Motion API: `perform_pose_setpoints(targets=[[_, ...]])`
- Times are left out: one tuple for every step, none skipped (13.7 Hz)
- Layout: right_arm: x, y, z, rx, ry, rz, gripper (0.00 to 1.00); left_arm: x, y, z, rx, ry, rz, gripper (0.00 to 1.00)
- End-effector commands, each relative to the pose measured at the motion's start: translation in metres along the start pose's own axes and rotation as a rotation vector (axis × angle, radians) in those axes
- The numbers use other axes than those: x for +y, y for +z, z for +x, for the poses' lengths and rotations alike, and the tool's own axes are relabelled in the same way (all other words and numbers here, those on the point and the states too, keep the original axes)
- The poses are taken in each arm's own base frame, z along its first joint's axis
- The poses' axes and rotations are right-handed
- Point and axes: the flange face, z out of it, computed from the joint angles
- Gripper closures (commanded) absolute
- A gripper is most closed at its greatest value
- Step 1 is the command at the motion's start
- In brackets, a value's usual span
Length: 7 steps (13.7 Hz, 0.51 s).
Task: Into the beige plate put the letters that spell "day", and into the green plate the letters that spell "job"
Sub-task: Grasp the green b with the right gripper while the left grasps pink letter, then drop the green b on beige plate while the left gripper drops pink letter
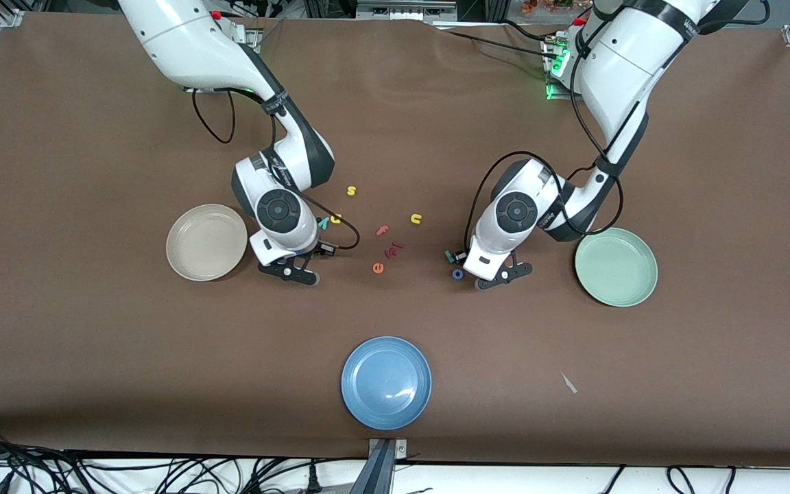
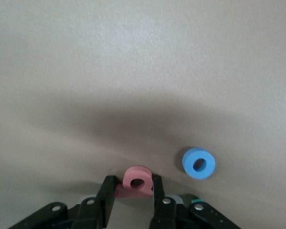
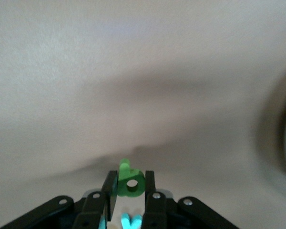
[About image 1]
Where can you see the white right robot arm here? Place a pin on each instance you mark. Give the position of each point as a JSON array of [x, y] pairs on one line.
[[182, 41]]

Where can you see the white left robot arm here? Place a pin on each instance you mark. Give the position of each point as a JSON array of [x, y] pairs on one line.
[[614, 68]]

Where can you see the blue round plate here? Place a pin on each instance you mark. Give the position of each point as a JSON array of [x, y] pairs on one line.
[[386, 383]]

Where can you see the orange decorative object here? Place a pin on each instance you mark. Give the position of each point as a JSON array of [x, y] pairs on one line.
[[546, 5]]

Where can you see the grey power strip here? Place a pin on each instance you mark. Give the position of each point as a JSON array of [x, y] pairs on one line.
[[405, 8]]

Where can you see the black power plug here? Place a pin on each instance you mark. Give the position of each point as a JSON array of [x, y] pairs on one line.
[[313, 480]]

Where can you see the beige brown round plate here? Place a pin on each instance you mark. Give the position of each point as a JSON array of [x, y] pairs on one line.
[[206, 242]]

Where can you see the light green round plate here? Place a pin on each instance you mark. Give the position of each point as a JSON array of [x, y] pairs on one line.
[[616, 267]]

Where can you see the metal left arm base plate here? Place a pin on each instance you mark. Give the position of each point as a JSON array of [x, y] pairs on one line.
[[551, 95]]

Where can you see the small white paper scrap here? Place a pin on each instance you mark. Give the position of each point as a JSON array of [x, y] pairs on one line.
[[569, 383]]

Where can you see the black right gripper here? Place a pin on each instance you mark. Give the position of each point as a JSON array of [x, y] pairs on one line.
[[318, 250]]

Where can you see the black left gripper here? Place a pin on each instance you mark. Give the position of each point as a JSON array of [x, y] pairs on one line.
[[461, 256]]

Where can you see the maroon letter k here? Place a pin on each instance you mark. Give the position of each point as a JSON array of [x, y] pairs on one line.
[[393, 250]]

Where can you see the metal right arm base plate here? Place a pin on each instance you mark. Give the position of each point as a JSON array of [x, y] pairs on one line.
[[256, 38]]

